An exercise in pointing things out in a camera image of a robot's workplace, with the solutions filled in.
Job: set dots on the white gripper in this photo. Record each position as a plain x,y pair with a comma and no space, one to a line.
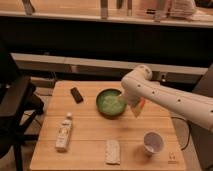
134,102

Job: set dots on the green ceramic bowl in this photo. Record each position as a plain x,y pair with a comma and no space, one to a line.
109,104

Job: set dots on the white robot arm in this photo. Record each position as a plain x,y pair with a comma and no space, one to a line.
196,108

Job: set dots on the orange carrot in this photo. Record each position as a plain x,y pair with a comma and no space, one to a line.
142,103

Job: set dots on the white paper cup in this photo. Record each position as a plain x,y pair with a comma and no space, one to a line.
153,143

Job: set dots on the dark brown chocolate bar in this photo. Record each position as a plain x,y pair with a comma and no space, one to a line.
76,95

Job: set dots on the white plastic bottle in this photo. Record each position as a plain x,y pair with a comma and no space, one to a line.
64,133

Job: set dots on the black chair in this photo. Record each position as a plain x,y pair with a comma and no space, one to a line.
18,107

